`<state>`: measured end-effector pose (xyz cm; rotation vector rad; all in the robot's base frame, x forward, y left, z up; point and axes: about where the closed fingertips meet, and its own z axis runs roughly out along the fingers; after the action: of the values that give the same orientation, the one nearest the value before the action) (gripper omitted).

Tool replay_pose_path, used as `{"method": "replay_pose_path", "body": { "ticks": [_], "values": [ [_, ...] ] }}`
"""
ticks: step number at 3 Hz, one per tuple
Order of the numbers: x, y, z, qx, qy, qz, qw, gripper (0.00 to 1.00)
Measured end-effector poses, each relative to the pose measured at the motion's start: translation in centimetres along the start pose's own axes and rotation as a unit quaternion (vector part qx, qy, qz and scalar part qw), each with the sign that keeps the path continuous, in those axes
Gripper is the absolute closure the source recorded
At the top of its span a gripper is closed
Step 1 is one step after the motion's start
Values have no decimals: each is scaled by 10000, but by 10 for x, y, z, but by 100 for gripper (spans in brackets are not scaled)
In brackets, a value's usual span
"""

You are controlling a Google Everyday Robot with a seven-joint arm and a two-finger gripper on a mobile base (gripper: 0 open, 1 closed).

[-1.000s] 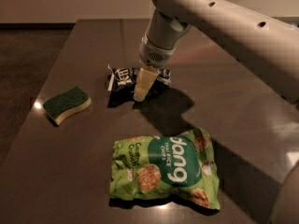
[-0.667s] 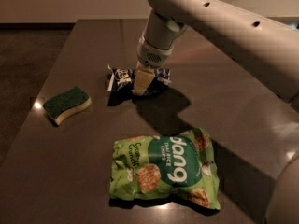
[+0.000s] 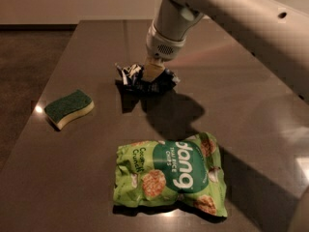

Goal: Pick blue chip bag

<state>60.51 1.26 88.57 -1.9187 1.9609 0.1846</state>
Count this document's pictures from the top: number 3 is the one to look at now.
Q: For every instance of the green rice chips bag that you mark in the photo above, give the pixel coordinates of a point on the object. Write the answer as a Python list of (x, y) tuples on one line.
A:
[(163, 172)]

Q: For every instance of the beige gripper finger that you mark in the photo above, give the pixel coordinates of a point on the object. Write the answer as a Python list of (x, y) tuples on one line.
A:
[(153, 68)]

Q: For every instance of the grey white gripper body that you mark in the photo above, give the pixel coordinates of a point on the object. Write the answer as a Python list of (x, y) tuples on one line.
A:
[(161, 46)]

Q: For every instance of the green and yellow sponge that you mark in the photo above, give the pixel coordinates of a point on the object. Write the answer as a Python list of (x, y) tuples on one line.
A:
[(68, 108)]

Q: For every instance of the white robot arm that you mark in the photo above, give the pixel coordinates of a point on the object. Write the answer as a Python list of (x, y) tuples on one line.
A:
[(264, 129)]

